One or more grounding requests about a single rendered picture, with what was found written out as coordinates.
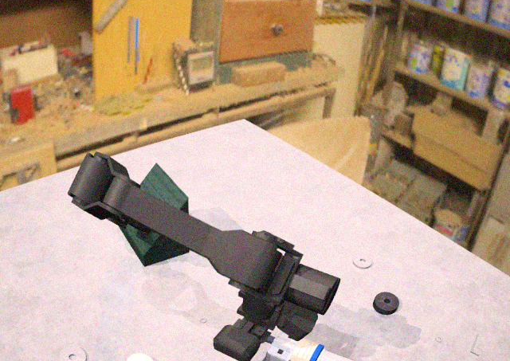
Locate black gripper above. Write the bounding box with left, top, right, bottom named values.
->
left=213, top=290, right=280, bottom=361

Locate dark grey ring with centre hole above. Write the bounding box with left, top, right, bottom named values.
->
left=372, top=292, right=399, bottom=316

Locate blue spacer ring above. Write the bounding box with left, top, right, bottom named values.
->
left=310, top=344, right=324, bottom=361

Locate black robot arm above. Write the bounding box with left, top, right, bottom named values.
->
left=68, top=151, right=340, bottom=341

